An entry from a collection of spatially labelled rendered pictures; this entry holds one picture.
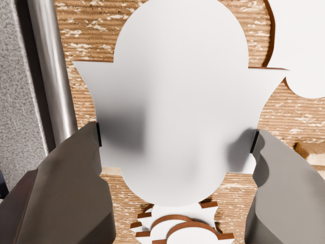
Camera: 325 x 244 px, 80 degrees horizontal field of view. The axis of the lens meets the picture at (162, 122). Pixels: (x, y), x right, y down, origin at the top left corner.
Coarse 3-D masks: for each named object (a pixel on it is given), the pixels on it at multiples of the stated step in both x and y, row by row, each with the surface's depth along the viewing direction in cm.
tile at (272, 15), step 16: (272, 0) 17; (288, 0) 17; (304, 0) 17; (320, 0) 17; (272, 16) 18; (288, 16) 18; (304, 16) 18; (320, 16) 18; (272, 32) 19; (288, 32) 18; (304, 32) 18; (320, 32) 18; (272, 48) 19; (288, 48) 19; (304, 48) 19; (320, 48) 19; (272, 64) 20; (288, 64) 20; (304, 64) 20; (320, 64) 20; (288, 80) 20; (304, 80) 20; (320, 80) 20; (304, 96) 21; (320, 96) 21
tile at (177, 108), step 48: (192, 0) 10; (144, 48) 10; (192, 48) 10; (240, 48) 10; (96, 96) 12; (144, 96) 12; (192, 96) 12; (240, 96) 11; (144, 144) 13; (192, 144) 13; (240, 144) 13; (144, 192) 15; (192, 192) 14
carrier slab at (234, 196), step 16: (112, 176) 28; (240, 176) 28; (112, 192) 30; (128, 192) 30; (224, 192) 29; (240, 192) 29; (128, 208) 31; (144, 208) 31; (224, 208) 31; (240, 208) 31; (128, 224) 33; (224, 224) 33; (240, 224) 33; (128, 240) 35; (240, 240) 35
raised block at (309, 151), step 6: (300, 144) 24; (306, 144) 24; (312, 144) 24; (318, 144) 24; (324, 144) 24; (300, 150) 24; (306, 150) 23; (312, 150) 23; (318, 150) 23; (324, 150) 23; (306, 156) 23; (312, 156) 23; (318, 156) 23; (324, 156) 23; (312, 162) 23; (318, 162) 23; (324, 162) 23
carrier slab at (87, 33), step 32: (64, 0) 18; (96, 0) 18; (128, 0) 18; (224, 0) 18; (256, 0) 18; (64, 32) 20; (96, 32) 20; (256, 32) 19; (256, 64) 21; (288, 96) 22; (288, 128) 24; (320, 128) 24
